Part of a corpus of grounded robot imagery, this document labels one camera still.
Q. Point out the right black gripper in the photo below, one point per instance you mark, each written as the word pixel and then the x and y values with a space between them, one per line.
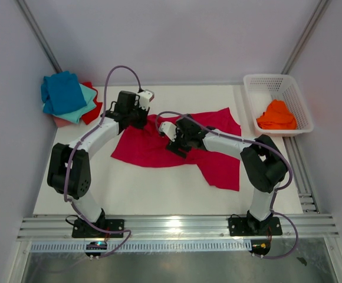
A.
pixel 174 146

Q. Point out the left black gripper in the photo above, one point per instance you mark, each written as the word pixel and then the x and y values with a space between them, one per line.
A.
pixel 144 113

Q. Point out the magenta t shirt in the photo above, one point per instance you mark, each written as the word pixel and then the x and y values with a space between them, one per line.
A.
pixel 146 148

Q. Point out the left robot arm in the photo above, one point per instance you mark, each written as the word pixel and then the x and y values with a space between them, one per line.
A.
pixel 69 172

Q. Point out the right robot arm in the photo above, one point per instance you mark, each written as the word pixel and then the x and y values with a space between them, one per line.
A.
pixel 264 165

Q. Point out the red folded t shirt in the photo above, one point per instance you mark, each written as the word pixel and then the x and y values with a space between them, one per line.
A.
pixel 90 116

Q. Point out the pink folded t shirt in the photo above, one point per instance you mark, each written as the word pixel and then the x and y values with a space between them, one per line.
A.
pixel 59 122

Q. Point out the blue folded t shirt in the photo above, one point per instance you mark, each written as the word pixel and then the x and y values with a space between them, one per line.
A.
pixel 61 94

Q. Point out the white plastic basket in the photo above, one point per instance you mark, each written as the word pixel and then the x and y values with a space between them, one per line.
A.
pixel 262 89

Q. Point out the orange t shirt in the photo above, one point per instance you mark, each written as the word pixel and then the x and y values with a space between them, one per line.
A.
pixel 277 117

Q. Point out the right black controller board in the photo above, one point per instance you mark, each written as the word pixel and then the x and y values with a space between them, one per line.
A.
pixel 260 248

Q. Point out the black controller board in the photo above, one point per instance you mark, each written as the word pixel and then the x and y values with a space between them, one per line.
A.
pixel 95 248
pixel 260 248

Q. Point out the left black controller board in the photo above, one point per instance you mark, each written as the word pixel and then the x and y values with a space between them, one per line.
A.
pixel 95 248

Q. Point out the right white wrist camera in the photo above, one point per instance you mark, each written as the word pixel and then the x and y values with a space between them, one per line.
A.
pixel 169 130

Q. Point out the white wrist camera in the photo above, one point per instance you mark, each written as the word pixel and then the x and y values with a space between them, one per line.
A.
pixel 169 130
pixel 145 97

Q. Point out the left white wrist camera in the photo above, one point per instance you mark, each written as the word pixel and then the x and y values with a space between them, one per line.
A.
pixel 145 97

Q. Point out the aluminium front rail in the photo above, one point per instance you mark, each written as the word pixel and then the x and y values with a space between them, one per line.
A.
pixel 179 227

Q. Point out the aluminium rail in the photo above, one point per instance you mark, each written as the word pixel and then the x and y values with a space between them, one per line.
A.
pixel 179 227
pixel 301 177

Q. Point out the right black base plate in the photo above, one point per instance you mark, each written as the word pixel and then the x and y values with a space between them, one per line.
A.
pixel 249 226

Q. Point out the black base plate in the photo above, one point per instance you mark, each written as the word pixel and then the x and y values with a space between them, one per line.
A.
pixel 249 226
pixel 115 227

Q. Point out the slotted grey cable duct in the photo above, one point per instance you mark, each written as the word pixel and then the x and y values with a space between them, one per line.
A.
pixel 146 246

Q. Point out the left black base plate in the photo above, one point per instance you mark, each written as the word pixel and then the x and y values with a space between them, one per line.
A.
pixel 115 227

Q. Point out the right side aluminium rail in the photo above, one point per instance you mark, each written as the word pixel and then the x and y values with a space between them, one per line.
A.
pixel 301 177

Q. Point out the left corner aluminium post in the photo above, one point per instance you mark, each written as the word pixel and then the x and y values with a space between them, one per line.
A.
pixel 38 34

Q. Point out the corner aluminium post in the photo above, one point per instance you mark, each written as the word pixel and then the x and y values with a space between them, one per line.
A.
pixel 311 25
pixel 38 34

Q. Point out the right corner aluminium post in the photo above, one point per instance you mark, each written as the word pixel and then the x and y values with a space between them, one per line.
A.
pixel 311 25

